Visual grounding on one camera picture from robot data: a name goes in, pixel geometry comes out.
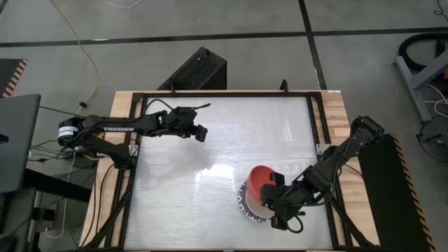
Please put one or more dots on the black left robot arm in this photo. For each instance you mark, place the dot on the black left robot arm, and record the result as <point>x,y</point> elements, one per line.
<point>115,129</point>

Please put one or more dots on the black aluminium table frame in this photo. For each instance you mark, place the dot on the black aluminium table frame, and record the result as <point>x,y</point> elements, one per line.
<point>227,94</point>

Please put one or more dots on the silver metal bracket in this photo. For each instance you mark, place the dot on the silver metal bracket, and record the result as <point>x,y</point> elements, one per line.
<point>322,148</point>
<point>133,150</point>

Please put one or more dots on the grey flat desk panel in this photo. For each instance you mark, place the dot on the grey flat desk panel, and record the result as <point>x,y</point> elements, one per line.
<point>17,140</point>

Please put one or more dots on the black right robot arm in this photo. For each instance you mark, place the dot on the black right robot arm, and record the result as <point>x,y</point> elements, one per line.
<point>364,127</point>

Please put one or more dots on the black perforated computer tower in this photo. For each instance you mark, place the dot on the black perforated computer tower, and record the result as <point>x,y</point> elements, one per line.
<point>199,70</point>

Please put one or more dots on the coral red bowl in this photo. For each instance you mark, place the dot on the coral red bowl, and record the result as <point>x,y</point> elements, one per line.
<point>257,178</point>

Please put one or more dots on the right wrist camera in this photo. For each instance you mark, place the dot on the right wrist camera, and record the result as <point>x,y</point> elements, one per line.
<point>281,220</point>

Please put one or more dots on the black desk base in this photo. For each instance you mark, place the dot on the black desk base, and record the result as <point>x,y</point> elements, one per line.
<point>52,185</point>

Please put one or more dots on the black mat with hazard stripes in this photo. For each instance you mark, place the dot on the black mat with hazard stripes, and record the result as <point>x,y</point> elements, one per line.
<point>8,75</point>

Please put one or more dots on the blue patterned paper plate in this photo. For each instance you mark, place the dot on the blue patterned paper plate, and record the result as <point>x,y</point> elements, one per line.
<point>241,201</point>

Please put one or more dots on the black platform with hazard stripes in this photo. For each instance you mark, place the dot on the black platform with hazard stripes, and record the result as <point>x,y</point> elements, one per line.
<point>388,196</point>

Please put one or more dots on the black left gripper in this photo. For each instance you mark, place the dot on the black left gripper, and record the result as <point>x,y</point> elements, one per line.
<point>182,122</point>

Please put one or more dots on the grey metal stand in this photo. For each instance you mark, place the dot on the grey metal stand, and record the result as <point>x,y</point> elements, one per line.
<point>413,91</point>

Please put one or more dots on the black clamp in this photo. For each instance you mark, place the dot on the black clamp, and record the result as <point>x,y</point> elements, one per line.
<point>284,85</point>
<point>172,90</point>

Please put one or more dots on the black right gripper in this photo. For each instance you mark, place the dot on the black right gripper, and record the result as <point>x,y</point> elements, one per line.
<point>301,190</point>

